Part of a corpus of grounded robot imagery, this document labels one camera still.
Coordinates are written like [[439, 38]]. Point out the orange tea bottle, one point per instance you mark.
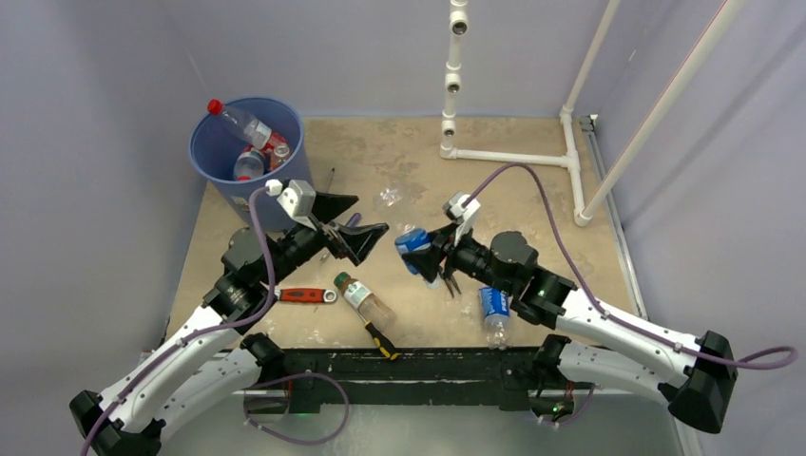
[[279, 155]]

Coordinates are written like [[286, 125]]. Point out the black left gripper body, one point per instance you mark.
[[298, 245]]

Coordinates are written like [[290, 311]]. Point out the blue red screwdriver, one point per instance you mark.
[[353, 221]]

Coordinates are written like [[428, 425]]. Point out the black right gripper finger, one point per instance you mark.
[[443, 237], [421, 259]]

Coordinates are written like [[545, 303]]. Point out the red handled adjustable wrench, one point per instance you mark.
[[306, 296]]

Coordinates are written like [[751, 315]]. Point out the clear bottle red label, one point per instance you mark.
[[245, 125]]

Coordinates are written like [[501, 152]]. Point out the Starbucks bottle green cap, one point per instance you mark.
[[364, 301]]

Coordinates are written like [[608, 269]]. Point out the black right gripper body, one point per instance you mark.
[[470, 258]]

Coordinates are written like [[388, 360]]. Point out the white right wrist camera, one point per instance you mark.
[[462, 210]]

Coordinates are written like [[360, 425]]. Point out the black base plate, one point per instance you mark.
[[518, 379]]

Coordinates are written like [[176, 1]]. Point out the overhead white camera mount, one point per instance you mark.
[[458, 26]]

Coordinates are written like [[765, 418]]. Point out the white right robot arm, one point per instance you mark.
[[679, 369]]

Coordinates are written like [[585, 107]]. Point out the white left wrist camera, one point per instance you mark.
[[295, 197]]

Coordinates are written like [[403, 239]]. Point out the yellow handled pliers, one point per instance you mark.
[[450, 283]]

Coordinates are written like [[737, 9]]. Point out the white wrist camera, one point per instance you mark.
[[295, 197], [462, 210]]

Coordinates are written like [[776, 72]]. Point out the small clear bottle blue cap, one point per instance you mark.
[[496, 317]]

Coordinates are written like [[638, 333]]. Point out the clear bottle white cap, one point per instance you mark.
[[395, 204]]

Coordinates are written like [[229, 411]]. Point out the black yellow screwdriver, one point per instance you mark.
[[330, 180], [384, 345]]

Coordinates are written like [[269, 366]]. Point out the blue plastic bin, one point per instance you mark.
[[238, 146]]

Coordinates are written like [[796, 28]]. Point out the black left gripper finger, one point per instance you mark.
[[328, 206], [355, 243]]

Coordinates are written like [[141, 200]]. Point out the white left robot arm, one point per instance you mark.
[[214, 353]]

